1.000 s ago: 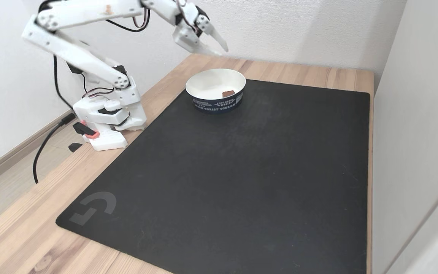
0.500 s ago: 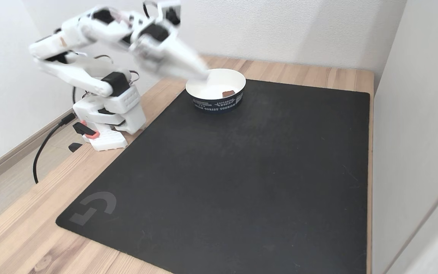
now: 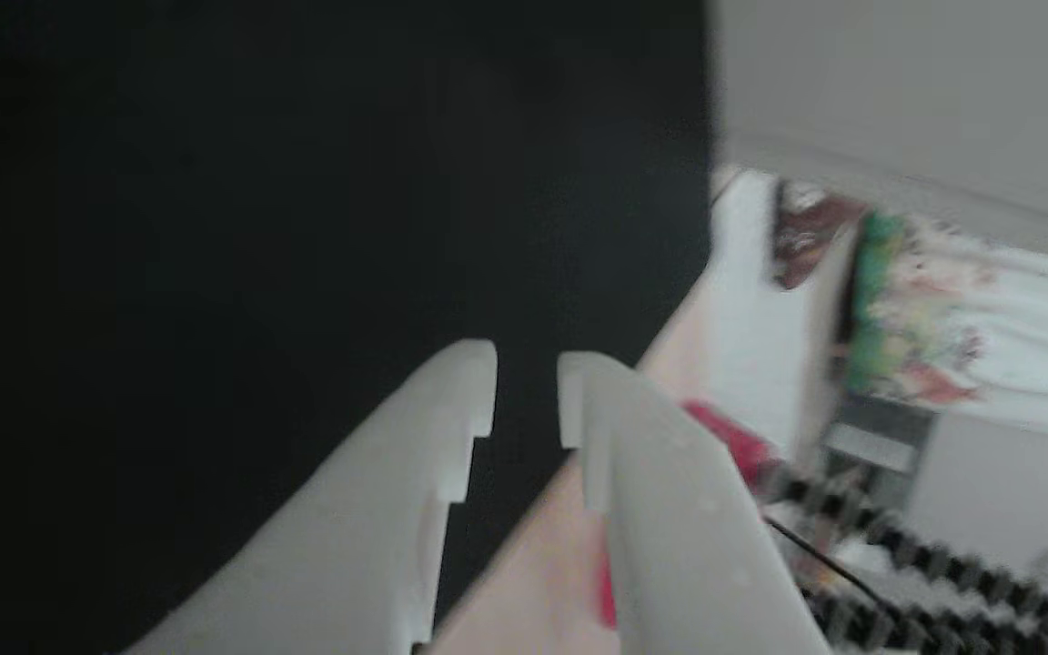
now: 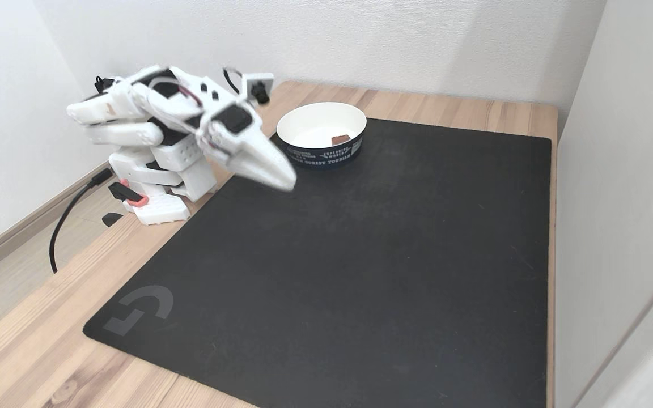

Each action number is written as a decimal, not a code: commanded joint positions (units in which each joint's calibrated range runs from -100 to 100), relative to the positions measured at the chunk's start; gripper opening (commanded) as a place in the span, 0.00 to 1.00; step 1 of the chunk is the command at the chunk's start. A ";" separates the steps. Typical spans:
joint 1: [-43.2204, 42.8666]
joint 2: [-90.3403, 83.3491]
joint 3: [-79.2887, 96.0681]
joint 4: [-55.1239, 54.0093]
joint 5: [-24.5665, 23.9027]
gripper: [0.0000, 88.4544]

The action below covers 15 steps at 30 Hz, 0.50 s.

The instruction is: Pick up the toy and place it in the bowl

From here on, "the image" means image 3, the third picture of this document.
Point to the red long object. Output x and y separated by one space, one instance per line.
733 441

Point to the dark brown object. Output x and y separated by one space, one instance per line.
806 232

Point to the dark grey box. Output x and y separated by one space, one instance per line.
879 437

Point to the black desk mat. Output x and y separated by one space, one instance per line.
260 182

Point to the colourful green patterned cloth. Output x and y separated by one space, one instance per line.
906 309

